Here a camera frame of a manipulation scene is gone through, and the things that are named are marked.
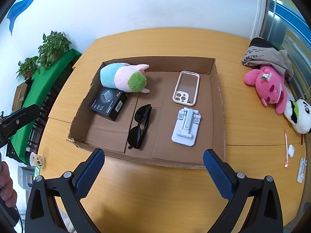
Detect shallow cardboard box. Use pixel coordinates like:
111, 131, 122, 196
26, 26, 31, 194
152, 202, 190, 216
66, 55, 227, 169

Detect brown cardboard carton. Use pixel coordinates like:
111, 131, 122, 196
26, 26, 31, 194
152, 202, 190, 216
12, 83, 28, 111

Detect black charger box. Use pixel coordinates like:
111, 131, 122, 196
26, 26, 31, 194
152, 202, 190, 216
88, 87, 128, 122

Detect wooden desktop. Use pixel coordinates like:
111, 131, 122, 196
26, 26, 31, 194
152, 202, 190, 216
40, 28, 307, 233

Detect grey box with green label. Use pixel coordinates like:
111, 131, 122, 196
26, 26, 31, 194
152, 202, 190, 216
17, 165, 40, 190

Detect green table cloth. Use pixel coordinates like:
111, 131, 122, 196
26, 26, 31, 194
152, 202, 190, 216
7, 49, 82, 162

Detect small potted plant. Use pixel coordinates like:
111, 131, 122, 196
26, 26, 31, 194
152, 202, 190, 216
17, 56, 40, 80

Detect clear beige phone case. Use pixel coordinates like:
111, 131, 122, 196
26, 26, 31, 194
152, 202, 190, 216
172, 70, 201, 107

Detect black cloth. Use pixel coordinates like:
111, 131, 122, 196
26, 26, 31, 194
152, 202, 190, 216
250, 37, 275, 49

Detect glass door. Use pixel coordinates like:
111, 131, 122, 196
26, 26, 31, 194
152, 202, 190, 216
266, 0, 311, 97

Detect blue wave wall decal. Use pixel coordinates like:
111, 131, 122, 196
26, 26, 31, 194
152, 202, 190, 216
7, 0, 45, 36

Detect large potted plant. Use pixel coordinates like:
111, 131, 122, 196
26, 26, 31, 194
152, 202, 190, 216
38, 31, 72, 70

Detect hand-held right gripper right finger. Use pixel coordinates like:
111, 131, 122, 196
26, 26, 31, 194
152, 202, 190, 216
203, 149, 284, 233

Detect grey printed garment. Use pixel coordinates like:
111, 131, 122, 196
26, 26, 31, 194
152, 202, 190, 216
241, 45, 293, 79

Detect panda plush toy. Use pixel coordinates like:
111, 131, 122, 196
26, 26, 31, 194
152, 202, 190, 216
284, 99, 311, 134

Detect person's left hand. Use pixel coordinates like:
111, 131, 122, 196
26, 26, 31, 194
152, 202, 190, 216
0, 161, 18, 208

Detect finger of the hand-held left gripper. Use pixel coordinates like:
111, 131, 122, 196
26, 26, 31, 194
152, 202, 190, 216
6, 104, 41, 137

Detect pastel pink blue plush toy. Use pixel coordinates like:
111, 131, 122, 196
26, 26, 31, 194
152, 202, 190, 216
100, 63, 150, 95

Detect paper cup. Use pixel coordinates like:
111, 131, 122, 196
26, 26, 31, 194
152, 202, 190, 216
30, 152, 45, 167

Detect pink pen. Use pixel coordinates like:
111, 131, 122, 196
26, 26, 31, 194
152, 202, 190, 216
284, 129, 289, 168

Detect white plastic clip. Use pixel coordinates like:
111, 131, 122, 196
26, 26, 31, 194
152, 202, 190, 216
297, 158, 306, 183

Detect black slatted rack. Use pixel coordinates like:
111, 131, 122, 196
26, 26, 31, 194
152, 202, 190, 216
6, 63, 76, 161

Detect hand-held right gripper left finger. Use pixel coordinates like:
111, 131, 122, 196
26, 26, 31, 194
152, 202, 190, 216
24, 148, 105, 233

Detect grey phone stand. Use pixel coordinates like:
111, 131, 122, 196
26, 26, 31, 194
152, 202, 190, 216
171, 107, 203, 147

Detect black sunglasses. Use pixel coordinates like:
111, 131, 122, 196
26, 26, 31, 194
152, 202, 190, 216
127, 104, 153, 150

